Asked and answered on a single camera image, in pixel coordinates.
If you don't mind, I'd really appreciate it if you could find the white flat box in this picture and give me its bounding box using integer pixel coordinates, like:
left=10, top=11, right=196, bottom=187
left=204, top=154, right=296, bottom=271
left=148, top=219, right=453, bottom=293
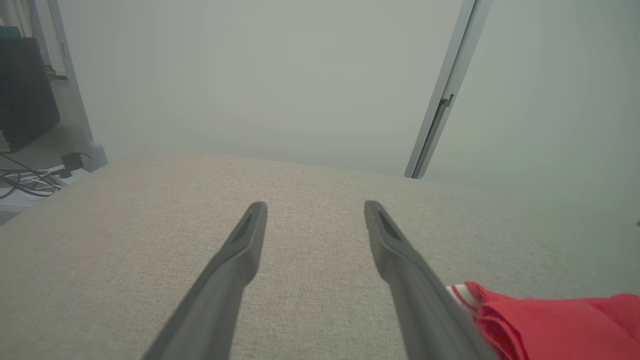
left=0, top=185, right=57, bottom=214

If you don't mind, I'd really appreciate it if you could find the black computer tower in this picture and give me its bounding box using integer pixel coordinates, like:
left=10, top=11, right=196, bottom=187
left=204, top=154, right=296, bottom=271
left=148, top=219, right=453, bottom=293
left=0, top=37, right=61, bottom=153

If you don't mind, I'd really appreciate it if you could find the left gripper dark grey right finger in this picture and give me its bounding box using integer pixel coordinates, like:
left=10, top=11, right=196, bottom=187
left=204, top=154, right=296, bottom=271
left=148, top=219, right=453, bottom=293
left=364, top=200, right=498, bottom=360

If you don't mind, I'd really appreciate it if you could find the red Bulls 23 jersey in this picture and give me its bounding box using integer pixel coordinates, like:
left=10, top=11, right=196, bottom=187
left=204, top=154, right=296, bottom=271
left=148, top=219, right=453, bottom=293
left=446, top=281, right=640, bottom=360

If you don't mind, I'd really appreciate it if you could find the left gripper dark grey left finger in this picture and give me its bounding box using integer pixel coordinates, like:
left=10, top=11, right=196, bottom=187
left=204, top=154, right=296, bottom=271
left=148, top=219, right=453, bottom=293
left=142, top=201, right=268, bottom=360

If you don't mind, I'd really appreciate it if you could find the black floor cable bundle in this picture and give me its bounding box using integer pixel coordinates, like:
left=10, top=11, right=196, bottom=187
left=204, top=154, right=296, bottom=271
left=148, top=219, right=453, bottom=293
left=0, top=154, right=66, bottom=201

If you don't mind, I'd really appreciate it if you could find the black power adapter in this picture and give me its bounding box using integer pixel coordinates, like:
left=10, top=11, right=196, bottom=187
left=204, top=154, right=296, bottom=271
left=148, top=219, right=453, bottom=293
left=61, top=152, right=92, bottom=174

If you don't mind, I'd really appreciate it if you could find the white power strip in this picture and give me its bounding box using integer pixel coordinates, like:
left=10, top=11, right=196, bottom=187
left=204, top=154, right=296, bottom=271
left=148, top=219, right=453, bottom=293
left=45, top=167, right=87, bottom=185

